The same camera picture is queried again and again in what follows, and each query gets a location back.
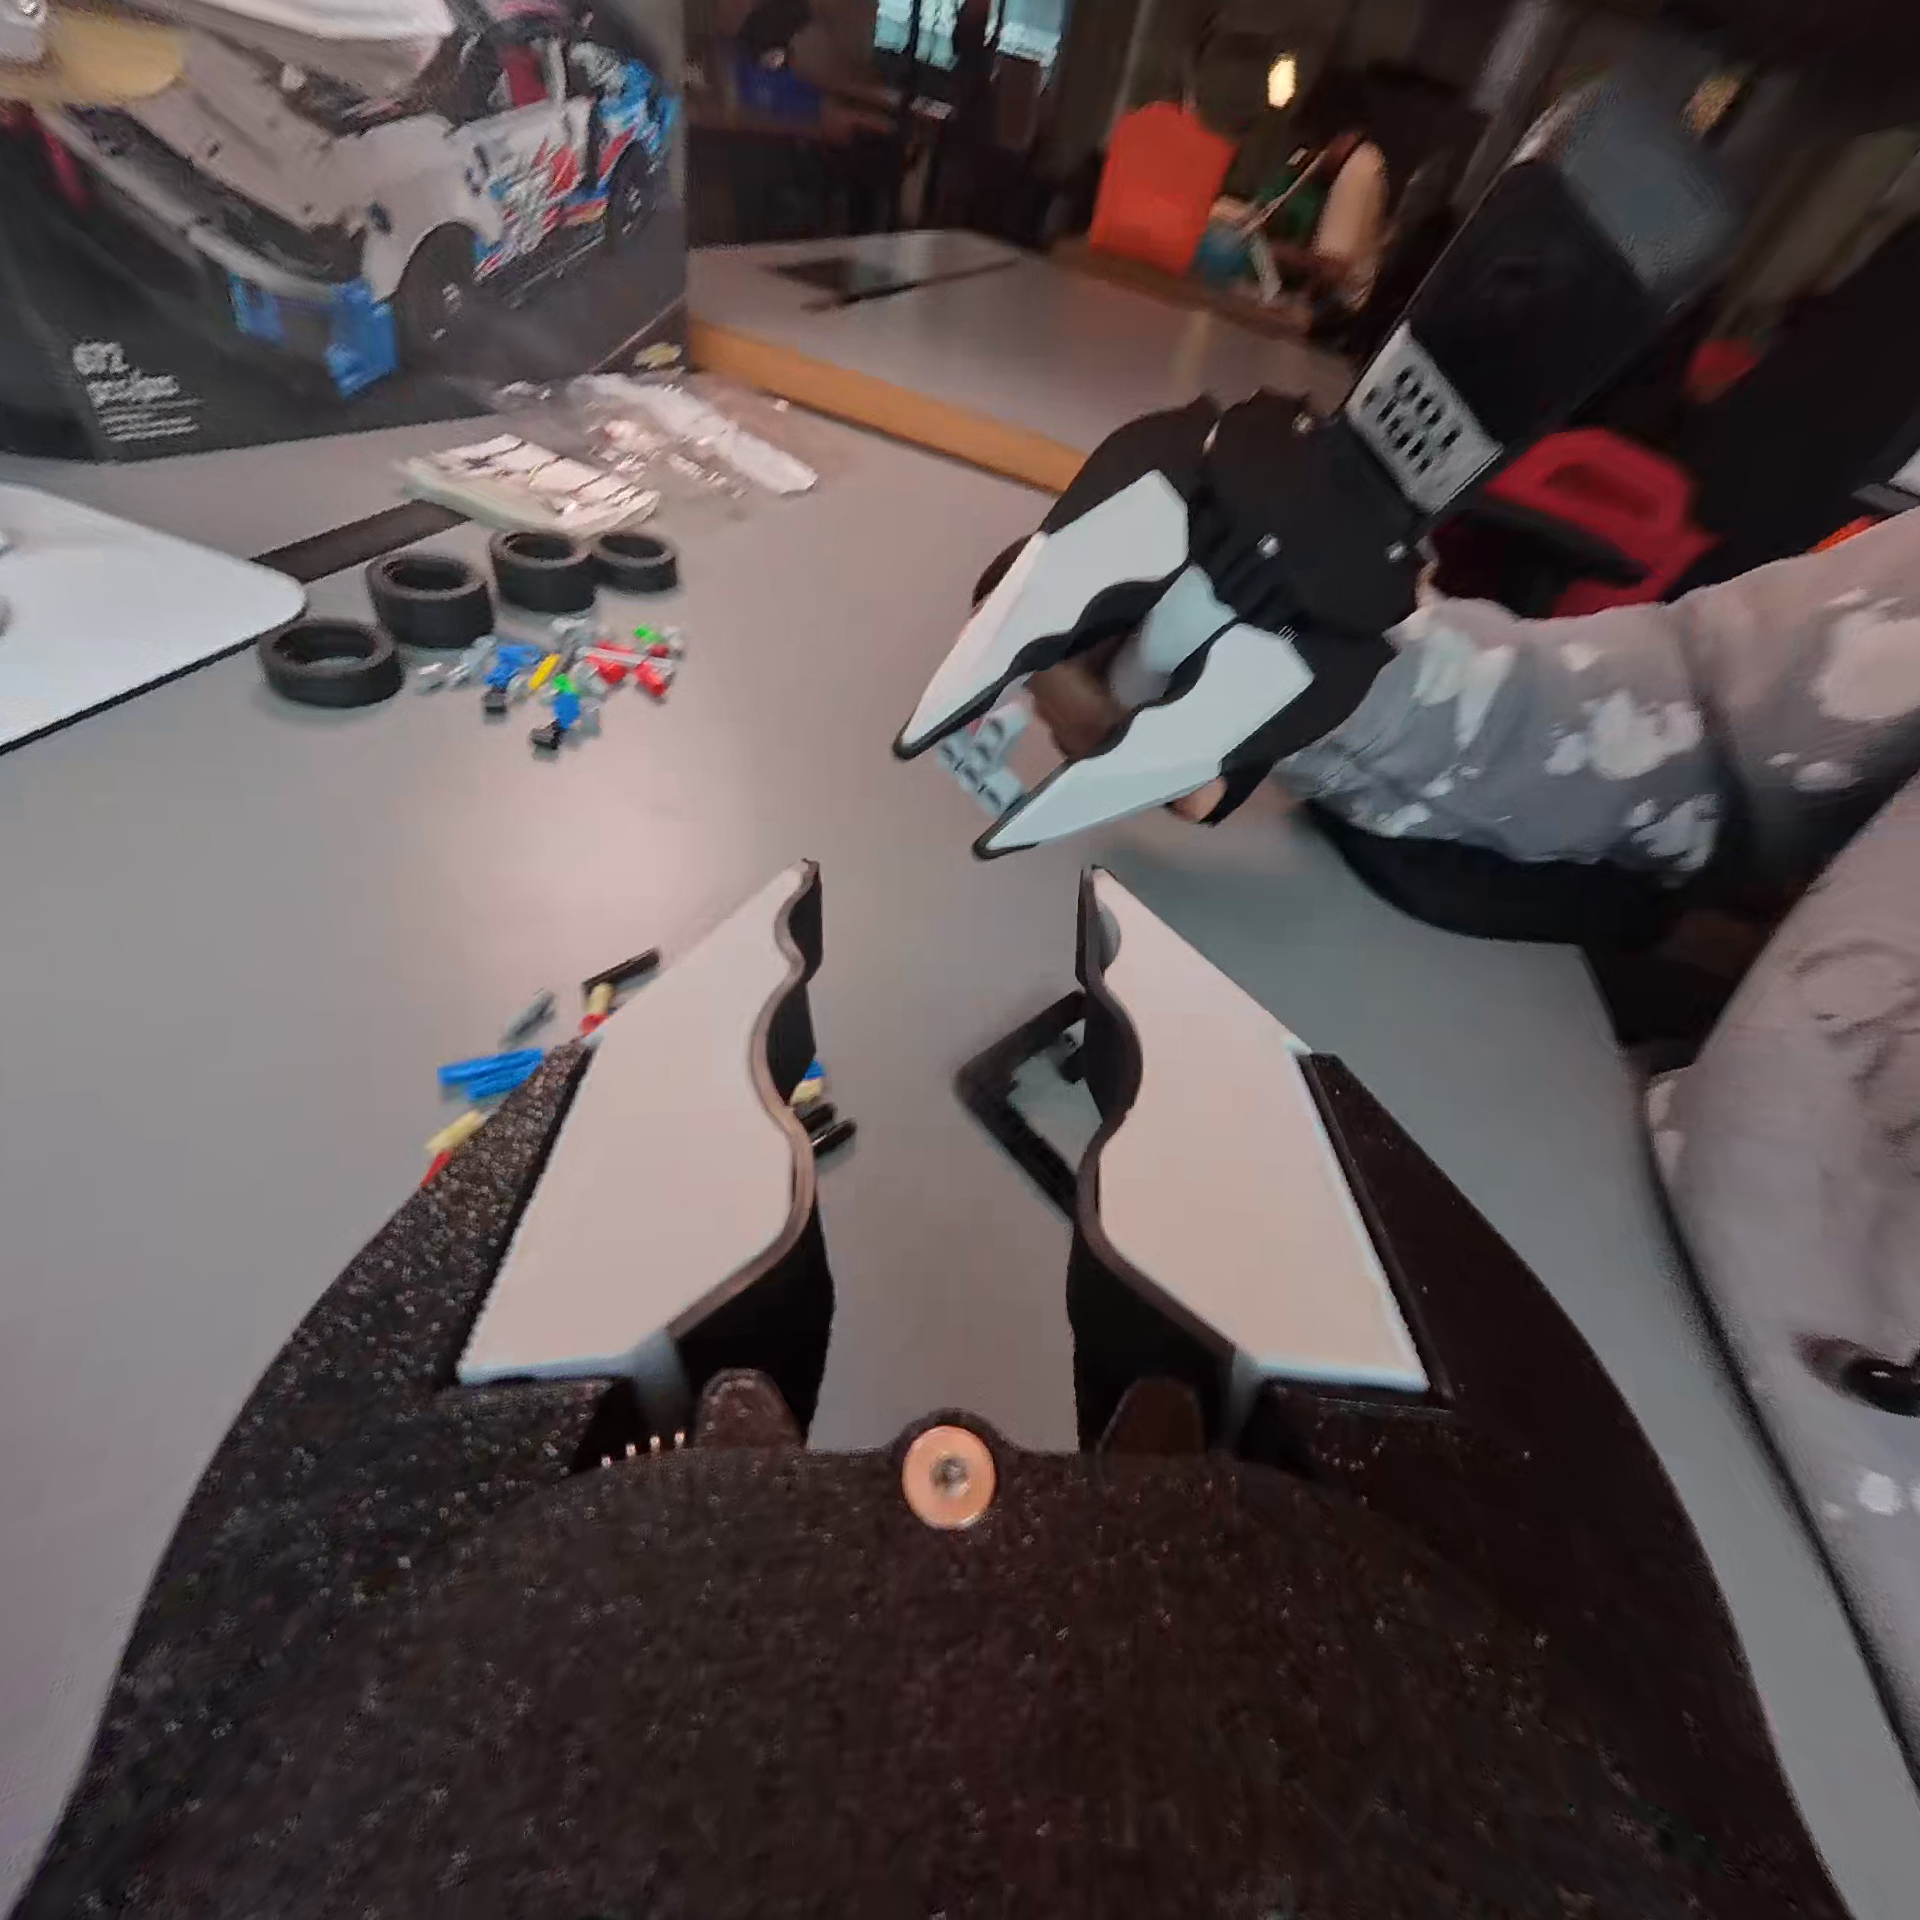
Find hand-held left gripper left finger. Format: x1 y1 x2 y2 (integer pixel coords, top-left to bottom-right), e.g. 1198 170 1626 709
456 859 835 1446

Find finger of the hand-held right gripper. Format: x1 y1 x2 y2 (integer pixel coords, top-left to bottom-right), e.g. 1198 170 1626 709
969 614 1320 864
889 471 1204 765

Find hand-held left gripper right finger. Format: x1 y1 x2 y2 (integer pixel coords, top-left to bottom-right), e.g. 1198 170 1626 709
1068 864 1429 1453

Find light grey connector block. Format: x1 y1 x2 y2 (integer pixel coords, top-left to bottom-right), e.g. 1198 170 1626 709
938 709 1040 815

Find pile of small connector pins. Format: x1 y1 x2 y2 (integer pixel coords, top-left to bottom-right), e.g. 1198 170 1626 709
421 946 857 1184

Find black building frame assembly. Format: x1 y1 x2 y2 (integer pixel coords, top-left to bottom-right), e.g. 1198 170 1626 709
954 993 1099 1218

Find cluster of mixed small parts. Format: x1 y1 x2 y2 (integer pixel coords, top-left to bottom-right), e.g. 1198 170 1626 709
415 620 689 750

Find person's right forearm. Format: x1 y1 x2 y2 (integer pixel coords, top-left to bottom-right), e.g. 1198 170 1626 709
1273 511 1920 887

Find grey desk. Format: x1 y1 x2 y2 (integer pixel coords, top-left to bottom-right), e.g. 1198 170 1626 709
0 405 1920 1920

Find person's right hand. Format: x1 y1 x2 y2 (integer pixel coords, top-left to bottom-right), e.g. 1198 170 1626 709
1034 639 1237 831

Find grey table with wooden edge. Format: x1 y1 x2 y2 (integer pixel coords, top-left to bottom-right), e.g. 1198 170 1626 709
684 227 1360 492

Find red chair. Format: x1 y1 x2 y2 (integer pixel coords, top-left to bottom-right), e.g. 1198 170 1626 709
1477 424 1716 604

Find orange bin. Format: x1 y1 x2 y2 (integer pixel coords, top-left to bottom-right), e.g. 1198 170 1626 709
1087 100 1241 273

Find clear plastic bags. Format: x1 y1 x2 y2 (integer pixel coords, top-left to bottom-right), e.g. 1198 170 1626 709
492 376 819 501

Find shiny sticker sheet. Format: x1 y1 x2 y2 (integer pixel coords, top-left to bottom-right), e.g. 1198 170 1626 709
397 434 663 536

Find person's torso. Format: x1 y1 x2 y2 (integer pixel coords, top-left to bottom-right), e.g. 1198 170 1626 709
1641 780 1920 1727

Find white book stand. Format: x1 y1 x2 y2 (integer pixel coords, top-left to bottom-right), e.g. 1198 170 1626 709
0 481 308 750

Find black toy car set box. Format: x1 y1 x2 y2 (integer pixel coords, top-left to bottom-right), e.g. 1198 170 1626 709
0 0 690 460

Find black earphone cord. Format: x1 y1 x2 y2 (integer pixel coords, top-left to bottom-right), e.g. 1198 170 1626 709
1800 1334 1920 1417

